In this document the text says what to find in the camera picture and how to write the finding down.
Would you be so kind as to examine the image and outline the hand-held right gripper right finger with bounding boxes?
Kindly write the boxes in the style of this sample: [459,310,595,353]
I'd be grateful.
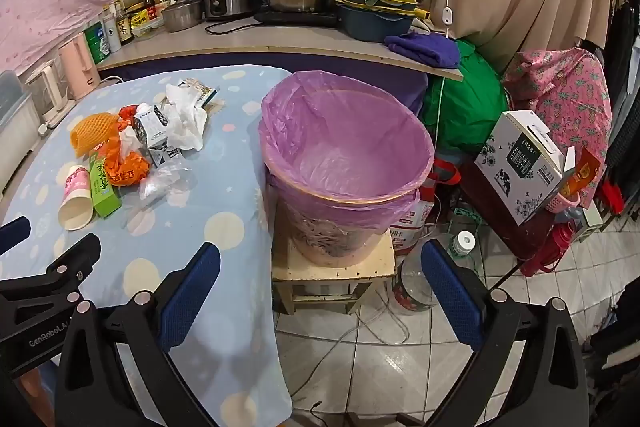
[420,238,591,427]

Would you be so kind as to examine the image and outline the white cardboard carry box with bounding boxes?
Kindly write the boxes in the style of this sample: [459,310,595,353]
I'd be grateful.
[474,109,576,227]

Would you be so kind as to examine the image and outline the white electric kettle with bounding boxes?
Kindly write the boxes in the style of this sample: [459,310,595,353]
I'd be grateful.
[25,62,68,122]

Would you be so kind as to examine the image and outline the large clear plastic bottle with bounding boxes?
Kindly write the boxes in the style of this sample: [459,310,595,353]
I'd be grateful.
[391,234,441,315]

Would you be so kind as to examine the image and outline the wooden counter board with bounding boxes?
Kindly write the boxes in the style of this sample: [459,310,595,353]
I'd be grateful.
[97,14,465,82]

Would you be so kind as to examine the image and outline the blue dotted table cover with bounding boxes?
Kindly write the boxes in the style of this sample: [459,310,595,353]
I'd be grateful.
[0,66,293,427]

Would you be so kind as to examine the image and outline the pink plastic basket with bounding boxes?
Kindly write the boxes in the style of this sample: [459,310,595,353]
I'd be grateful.
[545,192,583,214]

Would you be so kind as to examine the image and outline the dark sauce bottle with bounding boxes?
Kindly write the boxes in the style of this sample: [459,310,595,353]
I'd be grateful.
[116,2,135,46]

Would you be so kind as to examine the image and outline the white plastic container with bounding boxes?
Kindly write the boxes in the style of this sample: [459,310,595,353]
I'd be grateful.
[0,72,41,192]

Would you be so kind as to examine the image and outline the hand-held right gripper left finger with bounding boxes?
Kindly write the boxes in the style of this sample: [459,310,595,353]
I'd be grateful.
[52,241,223,427]

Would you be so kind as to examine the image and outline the small steel pot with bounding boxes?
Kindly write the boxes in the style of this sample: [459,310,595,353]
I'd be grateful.
[161,0,203,32]

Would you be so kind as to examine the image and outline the dark hanging clothes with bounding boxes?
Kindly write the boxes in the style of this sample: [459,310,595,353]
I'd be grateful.
[595,0,640,118]

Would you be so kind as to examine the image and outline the white red printed sack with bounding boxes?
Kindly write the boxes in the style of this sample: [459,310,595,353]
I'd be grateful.
[390,187,436,253]

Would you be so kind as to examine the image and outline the bin with purple liner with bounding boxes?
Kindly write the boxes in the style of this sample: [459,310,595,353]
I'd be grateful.
[260,69,435,268]

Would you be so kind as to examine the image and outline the red thermos flask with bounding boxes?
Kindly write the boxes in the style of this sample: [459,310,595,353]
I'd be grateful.
[520,222,576,275]

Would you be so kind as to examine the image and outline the green cardboard box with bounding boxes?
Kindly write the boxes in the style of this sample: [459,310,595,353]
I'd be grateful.
[89,152,122,219]

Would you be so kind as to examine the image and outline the clear plastic bag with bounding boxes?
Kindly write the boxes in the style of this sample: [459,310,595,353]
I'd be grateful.
[122,162,183,212]

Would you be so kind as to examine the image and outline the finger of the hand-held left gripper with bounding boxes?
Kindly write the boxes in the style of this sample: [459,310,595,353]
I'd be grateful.
[0,215,32,259]
[0,232,103,326]

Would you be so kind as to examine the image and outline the pink electric kettle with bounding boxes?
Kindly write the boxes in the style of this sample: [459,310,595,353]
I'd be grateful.
[57,32,98,100]

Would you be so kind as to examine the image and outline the white tissue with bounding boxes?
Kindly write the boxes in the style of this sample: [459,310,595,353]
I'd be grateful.
[165,83,208,151]

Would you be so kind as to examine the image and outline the green bag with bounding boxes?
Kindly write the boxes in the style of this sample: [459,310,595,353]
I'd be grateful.
[422,39,508,158]

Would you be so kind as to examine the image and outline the orange foam fruit net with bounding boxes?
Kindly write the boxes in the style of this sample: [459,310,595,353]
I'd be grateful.
[70,114,121,158]

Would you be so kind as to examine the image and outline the white milk carton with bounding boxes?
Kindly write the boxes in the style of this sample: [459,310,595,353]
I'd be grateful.
[132,104,181,168]

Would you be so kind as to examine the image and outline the dark blue basin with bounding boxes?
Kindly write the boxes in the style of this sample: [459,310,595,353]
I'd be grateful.
[336,4,416,42]

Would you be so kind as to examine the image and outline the pink pineapple print cloth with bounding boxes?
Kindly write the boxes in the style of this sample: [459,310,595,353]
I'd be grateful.
[502,48,613,208]

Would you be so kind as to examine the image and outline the pink printed paper cup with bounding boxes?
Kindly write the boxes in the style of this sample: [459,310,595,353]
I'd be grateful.
[58,164,96,230]

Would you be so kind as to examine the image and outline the yellow food packet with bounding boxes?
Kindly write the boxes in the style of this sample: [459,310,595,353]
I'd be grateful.
[130,7,163,32]

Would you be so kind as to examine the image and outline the small wooden stool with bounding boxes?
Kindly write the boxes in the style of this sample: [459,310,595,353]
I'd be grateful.
[271,207,397,315]

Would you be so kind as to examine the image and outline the blue white snack packet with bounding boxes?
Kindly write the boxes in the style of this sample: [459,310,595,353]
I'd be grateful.
[180,78,221,110]

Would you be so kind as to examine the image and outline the purple towel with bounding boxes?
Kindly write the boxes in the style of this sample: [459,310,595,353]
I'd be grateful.
[384,33,461,68]

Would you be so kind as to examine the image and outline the black induction cooker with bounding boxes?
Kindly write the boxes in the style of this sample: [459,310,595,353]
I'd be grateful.
[254,9,341,28]

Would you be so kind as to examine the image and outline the white bottle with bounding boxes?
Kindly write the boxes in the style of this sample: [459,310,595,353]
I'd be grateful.
[102,7,122,54]

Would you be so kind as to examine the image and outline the orange red packet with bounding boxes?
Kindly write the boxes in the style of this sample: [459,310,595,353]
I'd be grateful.
[565,147,601,195]

